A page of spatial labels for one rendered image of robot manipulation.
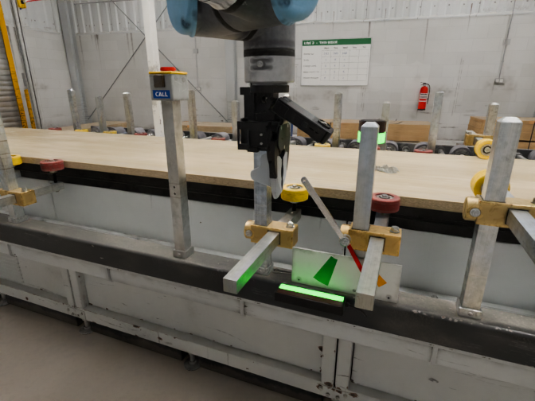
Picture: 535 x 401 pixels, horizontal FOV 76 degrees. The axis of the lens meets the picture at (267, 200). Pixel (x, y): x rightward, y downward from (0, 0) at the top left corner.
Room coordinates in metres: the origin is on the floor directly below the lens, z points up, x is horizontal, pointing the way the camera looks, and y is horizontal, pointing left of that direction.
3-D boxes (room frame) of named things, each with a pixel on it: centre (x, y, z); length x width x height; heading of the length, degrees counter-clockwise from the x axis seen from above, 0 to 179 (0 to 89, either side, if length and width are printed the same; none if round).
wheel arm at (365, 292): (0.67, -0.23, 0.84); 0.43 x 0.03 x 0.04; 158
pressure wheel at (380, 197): (0.87, -0.31, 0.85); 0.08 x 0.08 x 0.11
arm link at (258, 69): (0.65, 0.00, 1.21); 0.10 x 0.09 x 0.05; 160
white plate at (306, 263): (0.74, -0.18, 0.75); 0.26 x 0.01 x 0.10; 68
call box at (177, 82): (0.94, 0.25, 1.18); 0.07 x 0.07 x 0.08; 68
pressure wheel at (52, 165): (1.33, 0.85, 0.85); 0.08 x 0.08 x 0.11
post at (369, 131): (0.75, -0.22, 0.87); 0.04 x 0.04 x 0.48; 68
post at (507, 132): (0.66, -0.45, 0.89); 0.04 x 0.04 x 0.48; 68
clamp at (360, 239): (0.74, -0.24, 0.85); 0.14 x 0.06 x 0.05; 68
